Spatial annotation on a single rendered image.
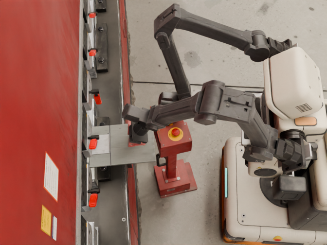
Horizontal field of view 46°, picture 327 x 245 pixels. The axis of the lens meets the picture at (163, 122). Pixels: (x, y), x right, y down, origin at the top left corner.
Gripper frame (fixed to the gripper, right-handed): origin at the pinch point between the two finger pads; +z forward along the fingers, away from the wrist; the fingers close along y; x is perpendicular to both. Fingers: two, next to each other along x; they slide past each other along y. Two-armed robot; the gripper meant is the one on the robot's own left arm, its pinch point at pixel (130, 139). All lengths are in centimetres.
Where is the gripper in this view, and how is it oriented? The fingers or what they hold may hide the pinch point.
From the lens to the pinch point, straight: 153.8
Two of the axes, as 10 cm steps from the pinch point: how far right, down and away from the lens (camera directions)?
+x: 8.8, 1.6, 4.4
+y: 0.9, 8.7, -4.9
